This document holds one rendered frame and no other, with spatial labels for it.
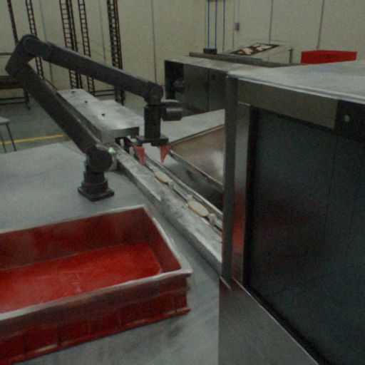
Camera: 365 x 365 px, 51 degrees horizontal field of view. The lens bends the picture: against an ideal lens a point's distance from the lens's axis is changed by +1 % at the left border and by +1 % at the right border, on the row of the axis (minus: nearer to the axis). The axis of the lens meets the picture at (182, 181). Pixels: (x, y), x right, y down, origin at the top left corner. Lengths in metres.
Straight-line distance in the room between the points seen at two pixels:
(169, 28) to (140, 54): 0.86
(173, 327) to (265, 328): 0.30
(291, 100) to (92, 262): 0.71
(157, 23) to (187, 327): 8.30
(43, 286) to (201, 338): 0.38
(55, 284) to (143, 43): 8.00
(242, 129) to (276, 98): 0.07
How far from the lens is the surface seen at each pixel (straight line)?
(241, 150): 0.45
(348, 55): 4.85
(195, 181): 1.40
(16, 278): 0.98
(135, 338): 0.77
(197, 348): 0.75
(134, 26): 8.67
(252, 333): 0.55
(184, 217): 1.06
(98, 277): 0.92
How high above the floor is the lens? 1.36
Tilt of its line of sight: 23 degrees down
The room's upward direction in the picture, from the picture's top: 1 degrees counter-clockwise
